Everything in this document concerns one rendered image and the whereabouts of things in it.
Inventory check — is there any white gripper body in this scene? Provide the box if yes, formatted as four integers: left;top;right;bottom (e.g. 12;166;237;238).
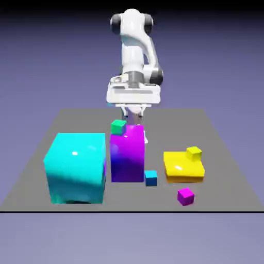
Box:
106;81;161;108

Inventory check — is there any large magenta box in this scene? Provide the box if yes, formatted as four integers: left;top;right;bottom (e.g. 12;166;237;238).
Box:
109;124;145;183

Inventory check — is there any small magenta cube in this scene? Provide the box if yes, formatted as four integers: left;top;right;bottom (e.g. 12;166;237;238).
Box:
177;187;195;207

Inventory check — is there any small green cube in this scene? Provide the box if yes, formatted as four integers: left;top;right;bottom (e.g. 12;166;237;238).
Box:
110;119;127;136

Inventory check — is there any small blue cube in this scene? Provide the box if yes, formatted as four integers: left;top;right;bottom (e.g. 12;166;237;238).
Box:
144;170;158;187

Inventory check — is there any large yellow box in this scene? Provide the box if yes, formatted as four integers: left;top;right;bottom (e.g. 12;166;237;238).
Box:
163;151;205;184

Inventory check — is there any small yellow cube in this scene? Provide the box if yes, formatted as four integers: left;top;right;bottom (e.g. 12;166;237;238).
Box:
186;146;203;162

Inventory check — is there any large cyan box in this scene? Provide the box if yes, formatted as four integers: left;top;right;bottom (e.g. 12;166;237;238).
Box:
43;133;107;205

